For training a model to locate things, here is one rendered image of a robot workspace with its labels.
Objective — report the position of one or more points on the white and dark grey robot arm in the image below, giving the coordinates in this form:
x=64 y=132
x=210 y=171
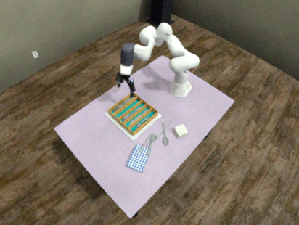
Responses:
x=183 y=59

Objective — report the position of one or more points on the blue and white checked towel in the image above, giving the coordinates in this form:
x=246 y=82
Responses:
x=138 y=160

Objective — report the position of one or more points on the wooden cutlery tray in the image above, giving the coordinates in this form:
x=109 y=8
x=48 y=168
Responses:
x=130 y=107

